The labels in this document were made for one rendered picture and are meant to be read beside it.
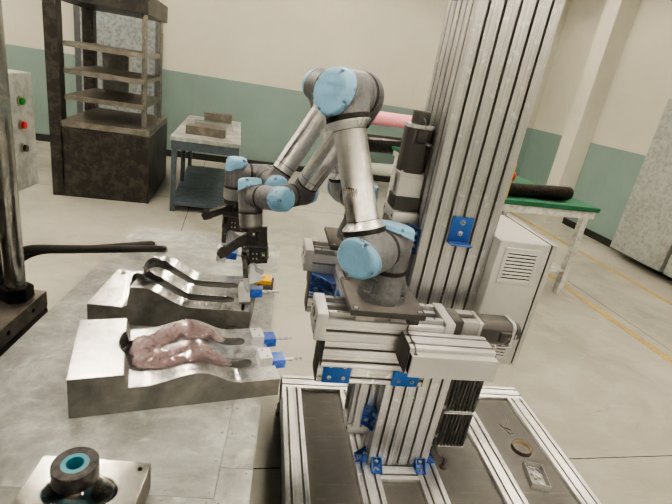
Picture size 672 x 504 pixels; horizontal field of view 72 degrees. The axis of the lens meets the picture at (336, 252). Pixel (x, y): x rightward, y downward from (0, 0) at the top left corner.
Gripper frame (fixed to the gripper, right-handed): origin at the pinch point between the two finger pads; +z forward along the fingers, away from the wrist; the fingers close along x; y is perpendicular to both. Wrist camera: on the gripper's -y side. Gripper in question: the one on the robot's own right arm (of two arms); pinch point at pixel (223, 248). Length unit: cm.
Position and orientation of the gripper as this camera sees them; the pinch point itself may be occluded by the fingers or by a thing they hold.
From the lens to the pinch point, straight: 182.3
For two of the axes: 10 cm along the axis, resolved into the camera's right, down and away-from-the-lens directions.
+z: -1.6, 9.2, 3.6
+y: 9.9, 1.2, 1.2
